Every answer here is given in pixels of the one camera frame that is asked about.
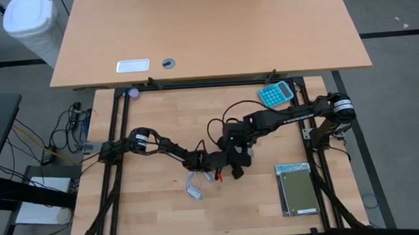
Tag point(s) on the black frame clamp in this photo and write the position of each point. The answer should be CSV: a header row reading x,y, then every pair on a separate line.
x,y
155,83
271,76

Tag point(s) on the black aluminium table frame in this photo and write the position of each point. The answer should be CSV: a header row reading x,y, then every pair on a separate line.
x,y
211,85

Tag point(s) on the teal tray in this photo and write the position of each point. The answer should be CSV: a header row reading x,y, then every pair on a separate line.
x,y
274,95

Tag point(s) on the white trash bin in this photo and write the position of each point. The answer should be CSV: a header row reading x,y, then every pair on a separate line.
x,y
32,22

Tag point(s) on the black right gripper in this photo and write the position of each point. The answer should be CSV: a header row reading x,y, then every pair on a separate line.
x,y
241,155

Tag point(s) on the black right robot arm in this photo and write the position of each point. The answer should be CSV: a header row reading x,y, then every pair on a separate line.
x,y
284,117

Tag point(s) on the grey metal mounting bracket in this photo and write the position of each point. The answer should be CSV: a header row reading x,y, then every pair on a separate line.
x,y
306,134
88,147

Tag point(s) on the green spiral notebook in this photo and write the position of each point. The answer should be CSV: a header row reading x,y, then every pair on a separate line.
x,y
299,191

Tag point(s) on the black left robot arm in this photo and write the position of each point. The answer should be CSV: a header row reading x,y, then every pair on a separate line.
x,y
172,149

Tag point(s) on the black desk foot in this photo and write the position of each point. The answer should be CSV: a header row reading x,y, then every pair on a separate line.
x,y
21,193

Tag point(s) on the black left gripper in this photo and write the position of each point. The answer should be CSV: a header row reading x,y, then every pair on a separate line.
x,y
218,159

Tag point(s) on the black power adapter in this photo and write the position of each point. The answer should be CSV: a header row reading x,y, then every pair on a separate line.
x,y
47,157

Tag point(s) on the light wooden desk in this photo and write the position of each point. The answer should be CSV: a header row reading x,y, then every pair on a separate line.
x,y
209,25

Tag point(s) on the white computer case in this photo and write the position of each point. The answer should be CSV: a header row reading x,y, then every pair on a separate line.
x,y
43,215

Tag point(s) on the small purple round container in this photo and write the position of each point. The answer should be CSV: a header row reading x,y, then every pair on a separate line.
x,y
134,94

